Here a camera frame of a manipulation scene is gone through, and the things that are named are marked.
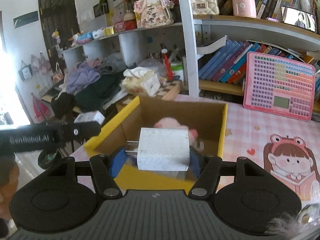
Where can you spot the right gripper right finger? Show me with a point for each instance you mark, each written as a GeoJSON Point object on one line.
{"type": "Point", "coordinates": [207, 173]}

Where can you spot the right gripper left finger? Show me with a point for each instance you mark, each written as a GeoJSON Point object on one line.
{"type": "Point", "coordinates": [105, 169]}

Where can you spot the pink plush toy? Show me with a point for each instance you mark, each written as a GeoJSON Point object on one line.
{"type": "Point", "coordinates": [171, 123]}

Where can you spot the white power adapter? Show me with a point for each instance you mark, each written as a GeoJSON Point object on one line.
{"type": "Point", "coordinates": [161, 149]}

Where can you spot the person left hand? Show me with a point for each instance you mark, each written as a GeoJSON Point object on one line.
{"type": "Point", "coordinates": [9, 183]}

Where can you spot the pile of clothes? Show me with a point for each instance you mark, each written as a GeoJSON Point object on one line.
{"type": "Point", "coordinates": [90, 85]}

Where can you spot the pink cartoon table mat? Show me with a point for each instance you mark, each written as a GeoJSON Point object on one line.
{"type": "Point", "coordinates": [227, 130]}

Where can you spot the checkered board box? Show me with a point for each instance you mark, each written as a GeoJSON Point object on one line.
{"type": "Point", "coordinates": [169, 90]}

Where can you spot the floral tissue box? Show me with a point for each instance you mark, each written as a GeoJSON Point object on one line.
{"type": "Point", "coordinates": [141, 81]}

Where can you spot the pink keyboard toy board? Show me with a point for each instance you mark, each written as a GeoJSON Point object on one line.
{"type": "Point", "coordinates": [280, 86]}

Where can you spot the row of blue books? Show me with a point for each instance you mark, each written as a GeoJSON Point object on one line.
{"type": "Point", "coordinates": [227, 61]}

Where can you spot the floral plush figure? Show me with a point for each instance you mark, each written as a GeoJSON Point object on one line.
{"type": "Point", "coordinates": [153, 13]}

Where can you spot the white quilted handbag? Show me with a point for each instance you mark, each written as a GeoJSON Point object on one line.
{"type": "Point", "coordinates": [205, 7]}

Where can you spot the smartphone on shelf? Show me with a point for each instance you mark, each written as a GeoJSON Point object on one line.
{"type": "Point", "coordinates": [299, 18]}

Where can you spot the white bookshelf frame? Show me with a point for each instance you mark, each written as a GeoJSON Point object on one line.
{"type": "Point", "coordinates": [192, 31]}

